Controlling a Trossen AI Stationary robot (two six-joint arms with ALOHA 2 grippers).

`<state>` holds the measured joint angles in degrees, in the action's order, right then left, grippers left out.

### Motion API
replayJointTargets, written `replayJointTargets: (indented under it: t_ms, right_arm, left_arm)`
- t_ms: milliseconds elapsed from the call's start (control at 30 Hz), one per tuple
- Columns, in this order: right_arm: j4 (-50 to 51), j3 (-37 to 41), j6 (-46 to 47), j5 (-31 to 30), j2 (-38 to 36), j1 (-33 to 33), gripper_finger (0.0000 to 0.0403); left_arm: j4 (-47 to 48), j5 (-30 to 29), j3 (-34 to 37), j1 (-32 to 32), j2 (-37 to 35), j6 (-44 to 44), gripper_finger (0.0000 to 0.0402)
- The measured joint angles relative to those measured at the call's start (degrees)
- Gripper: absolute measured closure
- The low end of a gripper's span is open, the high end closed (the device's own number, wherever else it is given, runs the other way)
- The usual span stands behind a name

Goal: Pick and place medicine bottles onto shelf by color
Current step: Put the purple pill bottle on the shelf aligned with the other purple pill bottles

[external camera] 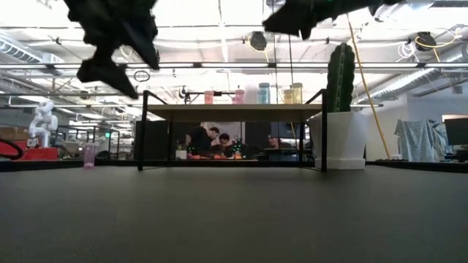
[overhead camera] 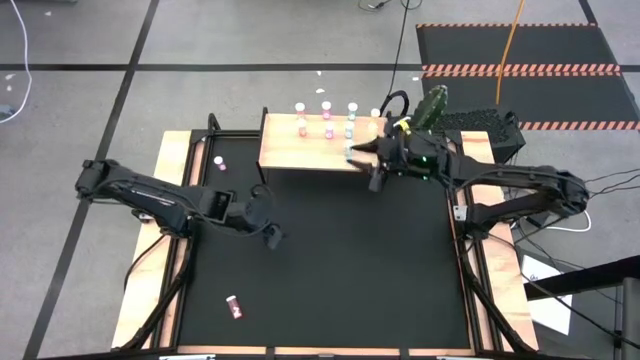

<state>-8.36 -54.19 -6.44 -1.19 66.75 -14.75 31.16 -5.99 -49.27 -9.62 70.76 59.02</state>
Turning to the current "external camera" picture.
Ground black monitor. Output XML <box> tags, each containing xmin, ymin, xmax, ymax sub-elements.
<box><xmin>444</xmin><ymin>117</ymin><xmax>468</xmax><ymax>147</ymax></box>

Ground white cloth backdrop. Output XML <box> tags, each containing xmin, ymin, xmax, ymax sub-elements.
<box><xmin>200</xmin><ymin>121</ymin><xmax>245</xmax><ymax>147</ymax></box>

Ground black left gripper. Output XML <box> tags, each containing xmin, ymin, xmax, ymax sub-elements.
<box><xmin>64</xmin><ymin>0</ymin><xmax>161</xmax><ymax>101</ymax></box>

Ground black ceiling cable reel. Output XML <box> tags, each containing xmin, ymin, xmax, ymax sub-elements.
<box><xmin>249</xmin><ymin>31</ymin><xmax>268</xmax><ymax>53</ymax></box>
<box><xmin>407</xmin><ymin>31</ymin><xmax>438</xmax><ymax>53</ymax></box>

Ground silver ceiling duct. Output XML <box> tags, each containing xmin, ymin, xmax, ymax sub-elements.
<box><xmin>360</xmin><ymin>43</ymin><xmax>468</xmax><ymax>107</ymax></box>
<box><xmin>0</xmin><ymin>36</ymin><xmax>65</xmax><ymax>65</ymax></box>

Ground white planter pot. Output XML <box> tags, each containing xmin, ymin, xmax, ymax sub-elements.
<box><xmin>308</xmin><ymin>110</ymin><xmax>369</xmax><ymax>171</ymax></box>

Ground wooden shelf with black legs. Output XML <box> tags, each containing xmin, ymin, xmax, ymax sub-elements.
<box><xmin>137</xmin><ymin>88</ymin><xmax>328</xmax><ymax>172</ymax></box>

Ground black partition panel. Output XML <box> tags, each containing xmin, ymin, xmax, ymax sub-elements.
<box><xmin>134</xmin><ymin>120</ymin><xmax>170</xmax><ymax>161</ymax></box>

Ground black aluminium table frame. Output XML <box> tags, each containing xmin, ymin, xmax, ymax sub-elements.
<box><xmin>0</xmin><ymin>159</ymin><xmax>468</xmax><ymax>173</ymax></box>

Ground black table mat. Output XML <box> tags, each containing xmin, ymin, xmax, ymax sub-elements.
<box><xmin>0</xmin><ymin>166</ymin><xmax>468</xmax><ymax>263</ymax></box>

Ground person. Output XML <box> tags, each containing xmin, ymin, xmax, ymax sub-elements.
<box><xmin>215</xmin><ymin>133</ymin><xmax>235</xmax><ymax>159</ymax></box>
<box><xmin>265</xmin><ymin>134</ymin><xmax>290</xmax><ymax>151</ymax></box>
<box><xmin>189</xmin><ymin>126</ymin><xmax>221</xmax><ymax>161</ymax></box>

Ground grey-blue cloth cover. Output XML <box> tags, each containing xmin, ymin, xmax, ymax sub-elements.
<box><xmin>394</xmin><ymin>118</ymin><xmax>449</xmax><ymax>164</ymax></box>

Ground thin black hanging cable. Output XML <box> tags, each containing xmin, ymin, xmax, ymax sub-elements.
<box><xmin>288</xmin><ymin>34</ymin><xmax>293</xmax><ymax>91</ymax></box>

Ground long ceiling light bar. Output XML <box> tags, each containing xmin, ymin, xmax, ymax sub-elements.
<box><xmin>0</xmin><ymin>61</ymin><xmax>468</xmax><ymax>71</ymax></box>

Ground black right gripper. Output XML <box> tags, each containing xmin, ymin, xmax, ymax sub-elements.
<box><xmin>262</xmin><ymin>0</ymin><xmax>403</xmax><ymax>41</ymax></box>

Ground yellow-orange hanging cable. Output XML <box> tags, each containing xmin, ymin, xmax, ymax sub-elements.
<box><xmin>345</xmin><ymin>14</ymin><xmax>391</xmax><ymax>160</ymax></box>

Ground black cable ring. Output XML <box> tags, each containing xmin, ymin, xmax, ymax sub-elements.
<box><xmin>133</xmin><ymin>69</ymin><xmax>151</xmax><ymax>83</ymax></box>

